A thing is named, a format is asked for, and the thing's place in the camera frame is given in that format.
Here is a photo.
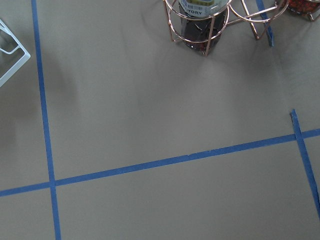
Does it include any dark tea bottle front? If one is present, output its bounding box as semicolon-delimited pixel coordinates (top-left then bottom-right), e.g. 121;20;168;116
178;0;228;52

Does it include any dark tea bottle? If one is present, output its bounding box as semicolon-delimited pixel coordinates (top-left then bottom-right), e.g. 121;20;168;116
178;0;228;52
286;0;320;16

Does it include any dark tea bottle middle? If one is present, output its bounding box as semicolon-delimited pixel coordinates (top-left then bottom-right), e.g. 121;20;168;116
286;0;320;16

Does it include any copper wire bottle rack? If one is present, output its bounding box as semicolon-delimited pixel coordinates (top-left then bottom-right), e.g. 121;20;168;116
163;0;320;56

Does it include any white wire cup basket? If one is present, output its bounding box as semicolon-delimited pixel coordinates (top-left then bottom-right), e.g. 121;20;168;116
0;20;31;87

